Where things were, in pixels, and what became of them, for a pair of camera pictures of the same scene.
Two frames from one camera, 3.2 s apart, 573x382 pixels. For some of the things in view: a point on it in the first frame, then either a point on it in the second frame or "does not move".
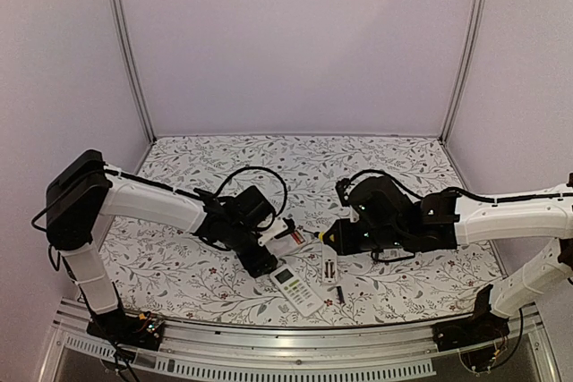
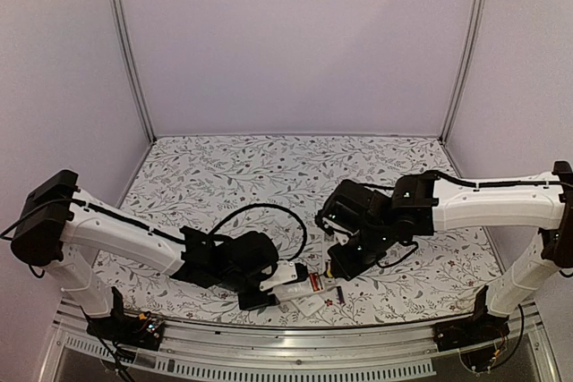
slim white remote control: (329, 265) does not move
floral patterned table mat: (163, 274) does not move
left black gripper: (260, 265) -> (247, 304)
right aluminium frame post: (474, 47) does not move
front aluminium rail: (517, 350) does not move
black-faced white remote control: (282, 245) -> (315, 284)
